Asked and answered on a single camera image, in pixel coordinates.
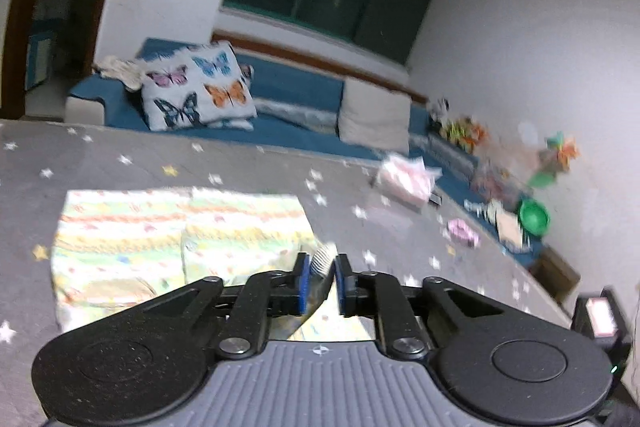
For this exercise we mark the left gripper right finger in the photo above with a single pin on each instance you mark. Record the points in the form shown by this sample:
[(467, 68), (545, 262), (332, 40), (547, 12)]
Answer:
[(380, 297)]

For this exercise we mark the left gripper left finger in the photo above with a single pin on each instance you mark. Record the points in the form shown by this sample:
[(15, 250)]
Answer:
[(264, 295)]

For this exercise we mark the colourful patterned child garment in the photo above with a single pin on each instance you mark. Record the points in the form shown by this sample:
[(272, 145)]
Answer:
[(116, 249)]

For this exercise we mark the grey star tablecloth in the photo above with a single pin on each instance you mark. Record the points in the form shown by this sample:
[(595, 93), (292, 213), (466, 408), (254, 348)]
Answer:
[(41, 162)]

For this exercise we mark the pink hair scrunchie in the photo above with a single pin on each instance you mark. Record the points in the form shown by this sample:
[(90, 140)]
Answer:
[(461, 232)]

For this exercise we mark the small black remote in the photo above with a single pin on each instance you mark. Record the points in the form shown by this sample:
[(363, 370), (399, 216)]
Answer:
[(435, 199)]

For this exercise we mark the pink tissue pack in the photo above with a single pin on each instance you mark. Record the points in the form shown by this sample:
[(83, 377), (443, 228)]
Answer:
[(407, 181)]

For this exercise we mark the beige cushion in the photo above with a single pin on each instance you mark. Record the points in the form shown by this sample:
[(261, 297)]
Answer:
[(374, 117)]

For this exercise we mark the green plastic bowl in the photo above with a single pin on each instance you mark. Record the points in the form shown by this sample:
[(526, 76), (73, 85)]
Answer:
[(534, 217)]

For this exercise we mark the colourful plush toys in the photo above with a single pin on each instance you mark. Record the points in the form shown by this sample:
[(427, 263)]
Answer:
[(464, 133)]

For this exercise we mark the blue sofa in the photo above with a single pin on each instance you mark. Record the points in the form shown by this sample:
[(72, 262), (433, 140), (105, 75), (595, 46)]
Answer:
[(296, 108)]

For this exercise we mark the panda plush toy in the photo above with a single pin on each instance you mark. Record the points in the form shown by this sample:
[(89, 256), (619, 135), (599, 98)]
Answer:
[(438, 115)]

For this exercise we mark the butterfly print pillow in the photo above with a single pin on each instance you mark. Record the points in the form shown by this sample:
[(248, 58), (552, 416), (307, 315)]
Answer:
[(194, 87)]

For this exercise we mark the crumpled beige cloth on sofa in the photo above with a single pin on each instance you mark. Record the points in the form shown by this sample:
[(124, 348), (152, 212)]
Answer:
[(129, 73)]

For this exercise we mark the dark wooden door frame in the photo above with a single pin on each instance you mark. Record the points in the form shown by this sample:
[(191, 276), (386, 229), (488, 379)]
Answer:
[(45, 6)]

